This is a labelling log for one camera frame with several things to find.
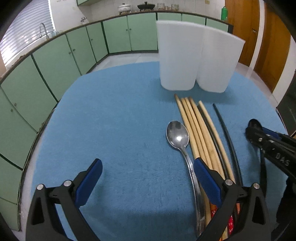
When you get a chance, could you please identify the metal spoon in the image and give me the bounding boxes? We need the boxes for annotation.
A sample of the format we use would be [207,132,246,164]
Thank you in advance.
[166,120,205,236]

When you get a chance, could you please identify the white cooking pot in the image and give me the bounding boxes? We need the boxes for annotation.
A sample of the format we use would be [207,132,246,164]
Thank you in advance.
[118,4,132,14]

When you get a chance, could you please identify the white utensil holder right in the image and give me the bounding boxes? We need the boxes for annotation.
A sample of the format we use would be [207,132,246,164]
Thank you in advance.
[197,26,245,93]

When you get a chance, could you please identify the black chopstick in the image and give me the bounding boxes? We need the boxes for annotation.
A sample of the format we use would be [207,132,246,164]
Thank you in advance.
[198,103,232,179]
[213,104,243,186]

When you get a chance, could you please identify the green lower kitchen cabinets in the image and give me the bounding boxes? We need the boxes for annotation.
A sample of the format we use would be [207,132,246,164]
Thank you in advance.
[1,11,234,230]

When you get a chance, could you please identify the green bottle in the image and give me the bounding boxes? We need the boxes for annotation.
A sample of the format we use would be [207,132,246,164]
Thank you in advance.
[221,6,228,21]

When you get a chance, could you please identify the window blinds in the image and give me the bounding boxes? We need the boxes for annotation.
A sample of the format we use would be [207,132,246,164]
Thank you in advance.
[1,0,55,65]

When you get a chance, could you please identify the bamboo chopstick red handle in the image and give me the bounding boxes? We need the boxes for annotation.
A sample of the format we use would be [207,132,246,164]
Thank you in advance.
[174,94,211,232]

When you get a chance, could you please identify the wooden door left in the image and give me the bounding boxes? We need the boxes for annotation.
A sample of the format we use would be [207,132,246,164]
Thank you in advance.
[225,0,260,66]

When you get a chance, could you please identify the black wok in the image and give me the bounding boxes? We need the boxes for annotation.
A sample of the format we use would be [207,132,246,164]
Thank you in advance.
[137,1,156,11]

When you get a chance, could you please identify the wooden door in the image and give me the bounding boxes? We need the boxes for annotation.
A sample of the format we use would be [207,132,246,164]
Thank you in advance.
[254,3,290,91]
[225,0,260,66]

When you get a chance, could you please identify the white utensil holder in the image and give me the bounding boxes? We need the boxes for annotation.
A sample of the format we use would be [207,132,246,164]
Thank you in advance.
[197,26,245,93]
[156,20,206,91]

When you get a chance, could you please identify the white utensil holder left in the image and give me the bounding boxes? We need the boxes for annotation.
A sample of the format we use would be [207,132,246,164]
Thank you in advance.
[156,20,206,91]

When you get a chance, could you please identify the glass jars on counter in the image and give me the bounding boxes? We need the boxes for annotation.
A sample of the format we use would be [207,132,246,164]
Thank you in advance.
[157,3,179,11]

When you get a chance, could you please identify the black oven cabinet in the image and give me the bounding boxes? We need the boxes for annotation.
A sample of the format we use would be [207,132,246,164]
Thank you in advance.
[276,74,296,138]

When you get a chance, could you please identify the blue table cloth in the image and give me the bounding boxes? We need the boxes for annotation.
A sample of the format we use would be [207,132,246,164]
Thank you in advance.
[32,62,285,240]

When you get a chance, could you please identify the sink faucet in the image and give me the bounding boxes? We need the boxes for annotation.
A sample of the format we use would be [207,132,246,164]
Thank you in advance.
[39,23,50,40]

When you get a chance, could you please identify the wooden door right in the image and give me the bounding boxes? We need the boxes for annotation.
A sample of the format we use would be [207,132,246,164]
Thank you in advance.
[254,3,290,91]

